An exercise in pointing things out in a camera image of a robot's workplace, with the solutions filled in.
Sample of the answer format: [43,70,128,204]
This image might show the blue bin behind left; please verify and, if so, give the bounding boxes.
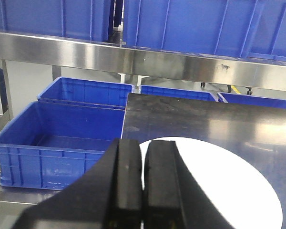
[37,77,134,109]

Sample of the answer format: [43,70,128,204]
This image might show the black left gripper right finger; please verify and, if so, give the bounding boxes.
[143,140,233,229]

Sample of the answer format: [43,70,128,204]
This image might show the blue upper shelf left bin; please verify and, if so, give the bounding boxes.
[0,0,114,42]

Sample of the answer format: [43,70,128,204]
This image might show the blue bin near left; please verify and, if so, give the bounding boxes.
[0,102,124,190]

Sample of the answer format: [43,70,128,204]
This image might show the light blue plate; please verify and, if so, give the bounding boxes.
[140,137,283,229]

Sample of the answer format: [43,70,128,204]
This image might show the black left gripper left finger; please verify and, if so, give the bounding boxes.
[13,138,142,229]

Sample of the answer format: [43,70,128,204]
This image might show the blue bin lower right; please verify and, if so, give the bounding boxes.
[217,93,286,109]

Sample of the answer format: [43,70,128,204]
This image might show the blue bin lower middle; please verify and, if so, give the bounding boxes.
[139,85,218,102]

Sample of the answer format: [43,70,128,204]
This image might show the stainless steel shelf rail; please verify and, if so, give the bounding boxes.
[0,31,286,91]

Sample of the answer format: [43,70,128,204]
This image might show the blue shelf bin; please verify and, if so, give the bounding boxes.
[123,0,286,62]
[0,0,114,42]

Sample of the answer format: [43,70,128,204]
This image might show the blue upper shelf right bin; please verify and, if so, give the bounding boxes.
[123,0,286,62]

